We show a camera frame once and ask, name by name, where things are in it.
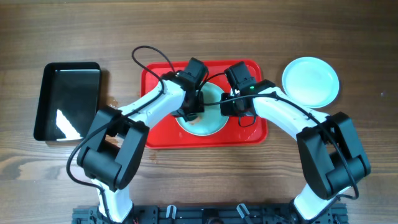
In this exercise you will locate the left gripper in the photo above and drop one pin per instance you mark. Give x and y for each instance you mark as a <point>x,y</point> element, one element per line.
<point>189,112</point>

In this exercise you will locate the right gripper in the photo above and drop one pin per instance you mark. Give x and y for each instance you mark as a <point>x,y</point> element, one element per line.
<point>232,109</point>

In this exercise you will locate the green and yellow sponge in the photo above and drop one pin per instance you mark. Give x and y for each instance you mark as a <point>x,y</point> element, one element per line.
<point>196,120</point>

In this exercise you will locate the white plate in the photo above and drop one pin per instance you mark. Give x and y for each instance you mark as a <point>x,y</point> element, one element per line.
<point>211,120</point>
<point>311,82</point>

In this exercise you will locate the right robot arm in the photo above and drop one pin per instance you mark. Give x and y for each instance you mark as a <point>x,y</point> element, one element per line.
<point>332,156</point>

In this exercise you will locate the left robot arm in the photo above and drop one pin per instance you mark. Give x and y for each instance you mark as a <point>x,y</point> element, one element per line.
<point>111,153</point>

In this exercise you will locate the red plastic tray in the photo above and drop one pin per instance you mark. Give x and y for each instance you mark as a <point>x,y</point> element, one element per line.
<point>168,134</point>

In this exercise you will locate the black rectangular water tub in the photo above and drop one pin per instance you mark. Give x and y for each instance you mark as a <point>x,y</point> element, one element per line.
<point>68,101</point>

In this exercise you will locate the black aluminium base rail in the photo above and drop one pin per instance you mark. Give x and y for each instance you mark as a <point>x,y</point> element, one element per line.
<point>267,214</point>

